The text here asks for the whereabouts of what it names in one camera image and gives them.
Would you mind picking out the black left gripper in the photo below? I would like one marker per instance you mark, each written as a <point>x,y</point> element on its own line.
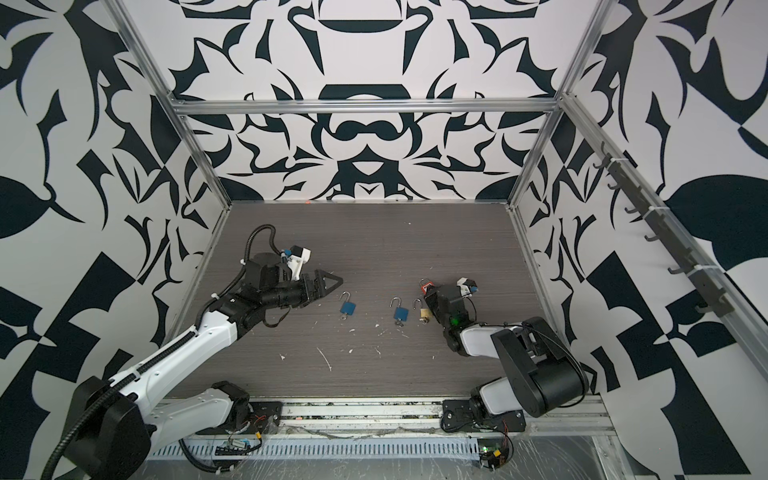
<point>319,288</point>

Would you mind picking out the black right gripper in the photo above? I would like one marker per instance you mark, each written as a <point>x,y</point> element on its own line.
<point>432,297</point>

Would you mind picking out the brass padlock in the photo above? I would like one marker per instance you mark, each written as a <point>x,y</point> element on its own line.
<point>424,313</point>

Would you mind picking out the red safety padlock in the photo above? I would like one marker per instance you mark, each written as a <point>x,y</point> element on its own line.
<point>425,284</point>

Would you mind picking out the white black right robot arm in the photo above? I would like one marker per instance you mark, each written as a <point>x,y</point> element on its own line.
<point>540,372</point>

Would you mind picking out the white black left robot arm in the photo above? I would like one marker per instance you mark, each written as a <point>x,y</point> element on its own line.
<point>113,425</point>

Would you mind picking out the left blue padlock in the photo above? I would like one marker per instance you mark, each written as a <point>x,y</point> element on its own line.
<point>347,308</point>

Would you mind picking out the blue padlock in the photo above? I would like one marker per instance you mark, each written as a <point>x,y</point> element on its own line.
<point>400,314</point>
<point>347,308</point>

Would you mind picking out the right blue padlock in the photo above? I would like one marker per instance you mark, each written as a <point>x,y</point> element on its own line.
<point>400,314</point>

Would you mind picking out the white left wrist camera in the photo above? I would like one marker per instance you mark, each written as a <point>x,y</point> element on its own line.
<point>294,259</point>

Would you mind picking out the white slotted cable duct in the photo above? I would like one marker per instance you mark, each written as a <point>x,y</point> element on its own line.
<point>459,448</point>

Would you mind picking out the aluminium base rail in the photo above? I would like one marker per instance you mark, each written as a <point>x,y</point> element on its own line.
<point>348,417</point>

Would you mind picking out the grey wall hook rail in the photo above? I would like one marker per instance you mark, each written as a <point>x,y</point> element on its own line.
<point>690,260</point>

